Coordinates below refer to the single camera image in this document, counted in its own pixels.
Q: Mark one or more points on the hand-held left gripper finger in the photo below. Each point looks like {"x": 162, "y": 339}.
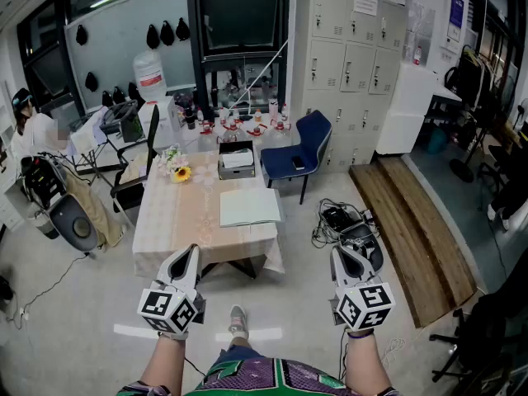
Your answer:
{"x": 167, "y": 268}
{"x": 197, "y": 268}

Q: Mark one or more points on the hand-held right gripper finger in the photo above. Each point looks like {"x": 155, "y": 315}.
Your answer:
{"x": 373, "y": 274}
{"x": 337, "y": 268}

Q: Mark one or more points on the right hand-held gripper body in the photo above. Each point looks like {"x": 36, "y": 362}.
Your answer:
{"x": 363, "y": 305}

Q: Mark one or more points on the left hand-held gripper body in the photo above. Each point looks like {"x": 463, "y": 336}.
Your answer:
{"x": 165, "y": 305}

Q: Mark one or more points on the pale green notebook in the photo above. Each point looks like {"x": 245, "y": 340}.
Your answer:
{"x": 247, "y": 206}

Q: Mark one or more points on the person's right forearm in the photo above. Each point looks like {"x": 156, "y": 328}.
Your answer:
{"x": 365, "y": 361}

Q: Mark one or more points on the person's left forearm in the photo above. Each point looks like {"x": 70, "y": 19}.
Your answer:
{"x": 163, "y": 365}

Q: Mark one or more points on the purple wristband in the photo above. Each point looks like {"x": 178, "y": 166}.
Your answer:
{"x": 361, "y": 334}

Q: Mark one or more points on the black pod-shaped case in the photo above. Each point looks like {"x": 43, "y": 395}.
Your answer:
{"x": 363, "y": 233}

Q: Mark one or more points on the pink floral tablecloth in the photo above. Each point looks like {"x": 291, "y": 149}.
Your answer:
{"x": 177, "y": 221}

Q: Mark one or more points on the wooden step platform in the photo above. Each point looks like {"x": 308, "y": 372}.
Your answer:
{"x": 412, "y": 241}

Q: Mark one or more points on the black power box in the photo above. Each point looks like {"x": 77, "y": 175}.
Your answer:
{"x": 336, "y": 217}

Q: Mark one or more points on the person's left grey sneaker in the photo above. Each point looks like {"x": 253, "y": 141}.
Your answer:
{"x": 238, "y": 318}

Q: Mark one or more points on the dark blue shorts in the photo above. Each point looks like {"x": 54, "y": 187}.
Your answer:
{"x": 237, "y": 351}

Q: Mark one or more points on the artificial flower bunch with sunflower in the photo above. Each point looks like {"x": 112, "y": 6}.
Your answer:
{"x": 181, "y": 174}

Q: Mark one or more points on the black desktop storage box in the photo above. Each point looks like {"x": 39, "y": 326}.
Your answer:
{"x": 236, "y": 175}

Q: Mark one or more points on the green purple mesh jersey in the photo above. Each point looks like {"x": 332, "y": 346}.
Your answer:
{"x": 247, "y": 380}

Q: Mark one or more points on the black smartphone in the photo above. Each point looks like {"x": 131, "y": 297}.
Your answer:
{"x": 298, "y": 163}

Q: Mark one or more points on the grey pod-shaped case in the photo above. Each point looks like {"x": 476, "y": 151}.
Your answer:
{"x": 66, "y": 217}

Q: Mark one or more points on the white and green paper box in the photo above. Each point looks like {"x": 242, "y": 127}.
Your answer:
{"x": 237, "y": 160}

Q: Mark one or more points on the black swivel chair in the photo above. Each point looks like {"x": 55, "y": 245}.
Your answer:
{"x": 486, "y": 336}

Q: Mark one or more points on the blue shell chair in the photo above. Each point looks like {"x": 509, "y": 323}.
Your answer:
{"x": 315, "y": 134}

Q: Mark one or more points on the black round floor stand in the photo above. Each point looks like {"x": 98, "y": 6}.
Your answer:
{"x": 462, "y": 171}

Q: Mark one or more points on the black office chair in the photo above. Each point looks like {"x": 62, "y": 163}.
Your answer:
{"x": 153, "y": 130}

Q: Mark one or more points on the white power strip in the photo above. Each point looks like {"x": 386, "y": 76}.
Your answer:
{"x": 24, "y": 314}

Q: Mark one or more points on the white water dispenser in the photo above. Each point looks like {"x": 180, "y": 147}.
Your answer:
{"x": 163, "y": 122}

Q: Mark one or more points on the teal waste bin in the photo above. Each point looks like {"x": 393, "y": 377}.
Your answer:
{"x": 437, "y": 140}

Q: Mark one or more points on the black tumbler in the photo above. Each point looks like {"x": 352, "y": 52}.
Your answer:
{"x": 189, "y": 118}

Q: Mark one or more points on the small red-capped bottle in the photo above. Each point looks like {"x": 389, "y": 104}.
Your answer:
{"x": 284, "y": 112}
{"x": 222, "y": 116}
{"x": 236, "y": 114}
{"x": 200, "y": 116}

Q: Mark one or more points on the black equipment backpack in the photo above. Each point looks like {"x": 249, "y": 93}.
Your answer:
{"x": 41, "y": 180}

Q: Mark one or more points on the black folding stand table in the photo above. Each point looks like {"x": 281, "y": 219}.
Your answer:
{"x": 117, "y": 116}

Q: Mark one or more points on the black floor bag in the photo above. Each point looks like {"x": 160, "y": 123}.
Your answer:
{"x": 5, "y": 290}

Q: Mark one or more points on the orange drink bottle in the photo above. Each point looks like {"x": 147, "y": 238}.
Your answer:
{"x": 257, "y": 116}

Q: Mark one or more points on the white low cabinet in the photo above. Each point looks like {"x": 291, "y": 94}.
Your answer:
{"x": 406, "y": 109}

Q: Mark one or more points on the pink tall tumbler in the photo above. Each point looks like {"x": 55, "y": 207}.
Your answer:
{"x": 273, "y": 109}

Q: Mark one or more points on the white desk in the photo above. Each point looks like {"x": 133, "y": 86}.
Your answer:
{"x": 445, "y": 93}

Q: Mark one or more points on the large clear water barrel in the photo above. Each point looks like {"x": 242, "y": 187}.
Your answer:
{"x": 148, "y": 72}

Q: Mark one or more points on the beige metal locker cabinet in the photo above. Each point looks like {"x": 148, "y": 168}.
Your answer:
{"x": 326, "y": 64}

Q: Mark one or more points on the black garment rack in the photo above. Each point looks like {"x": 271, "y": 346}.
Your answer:
{"x": 470, "y": 81}

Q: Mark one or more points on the red-labelled clear bottle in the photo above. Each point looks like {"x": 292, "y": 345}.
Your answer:
{"x": 418, "y": 56}

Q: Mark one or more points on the black-framed window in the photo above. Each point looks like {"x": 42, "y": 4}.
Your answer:
{"x": 239, "y": 19}

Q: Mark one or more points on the white paper notice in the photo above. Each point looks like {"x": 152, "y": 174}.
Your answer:
{"x": 365, "y": 4}

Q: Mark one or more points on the black table frame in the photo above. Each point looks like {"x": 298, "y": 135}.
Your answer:
{"x": 247, "y": 268}

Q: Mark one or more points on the frosted glass wall board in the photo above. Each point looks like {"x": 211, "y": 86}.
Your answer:
{"x": 115, "y": 56}

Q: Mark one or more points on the group of black wall-hung caps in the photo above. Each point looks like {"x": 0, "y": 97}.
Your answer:
{"x": 152, "y": 37}

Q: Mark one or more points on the blue wall poster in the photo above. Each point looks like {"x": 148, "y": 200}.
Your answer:
{"x": 455, "y": 10}

